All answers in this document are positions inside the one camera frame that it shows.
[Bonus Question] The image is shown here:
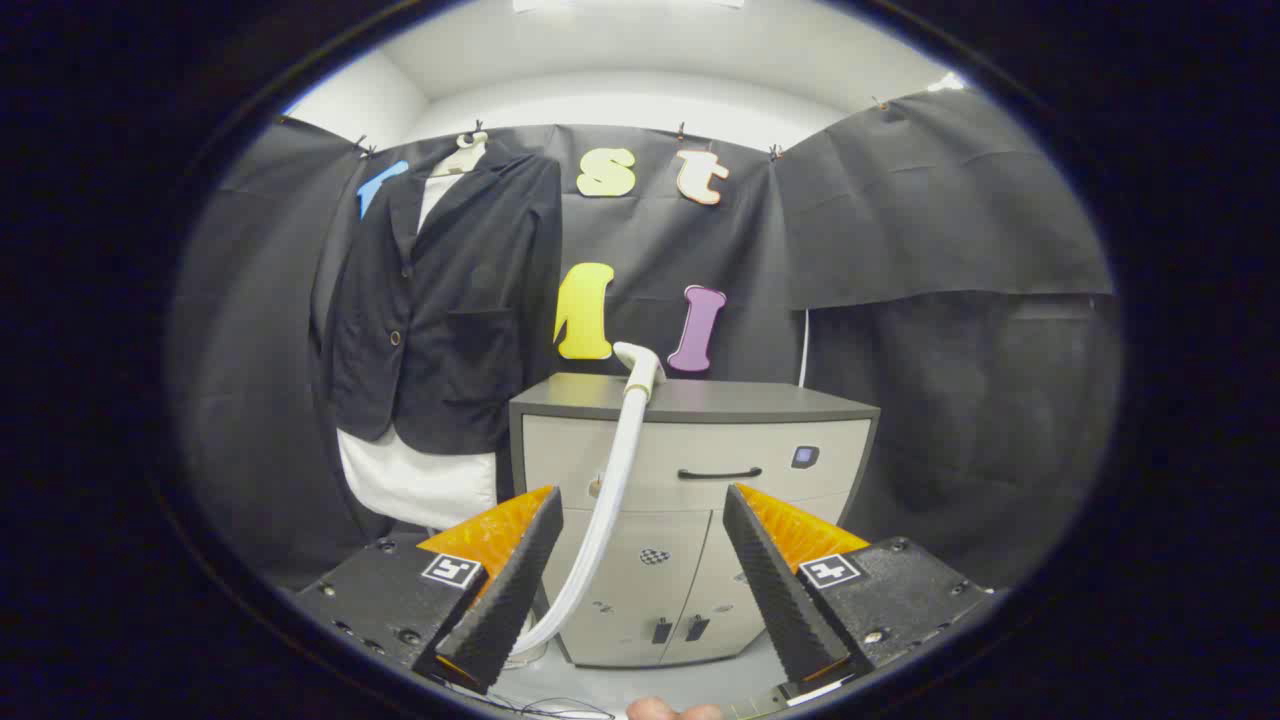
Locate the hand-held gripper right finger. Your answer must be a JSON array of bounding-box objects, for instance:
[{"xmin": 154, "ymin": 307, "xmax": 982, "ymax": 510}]
[{"xmin": 722, "ymin": 484, "xmax": 1001, "ymax": 686}]

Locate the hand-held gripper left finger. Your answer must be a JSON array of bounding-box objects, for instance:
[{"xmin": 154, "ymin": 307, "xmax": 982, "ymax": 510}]
[{"xmin": 295, "ymin": 486, "xmax": 564, "ymax": 695}]

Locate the white shirt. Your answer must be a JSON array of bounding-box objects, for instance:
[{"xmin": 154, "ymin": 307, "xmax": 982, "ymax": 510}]
[{"xmin": 337, "ymin": 150, "xmax": 499, "ymax": 531}]

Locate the white garment steamer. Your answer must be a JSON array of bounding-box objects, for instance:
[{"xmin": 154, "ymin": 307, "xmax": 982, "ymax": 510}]
[{"xmin": 505, "ymin": 342, "xmax": 667, "ymax": 669}]

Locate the black suit jacket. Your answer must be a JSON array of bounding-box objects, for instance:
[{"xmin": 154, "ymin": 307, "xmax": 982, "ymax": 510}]
[{"xmin": 312, "ymin": 140, "xmax": 563, "ymax": 456}]

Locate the grey cabinet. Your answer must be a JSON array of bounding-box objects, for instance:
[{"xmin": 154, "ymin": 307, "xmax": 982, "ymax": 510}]
[{"xmin": 508, "ymin": 373, "xmax": 881, "ymax": 669}]

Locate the black backdrop cloth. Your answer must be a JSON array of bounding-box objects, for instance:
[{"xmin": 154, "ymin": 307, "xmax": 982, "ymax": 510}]
[{"xmin": 170, "ymin": 88, "xmax": 1121, "ymax": 591}]

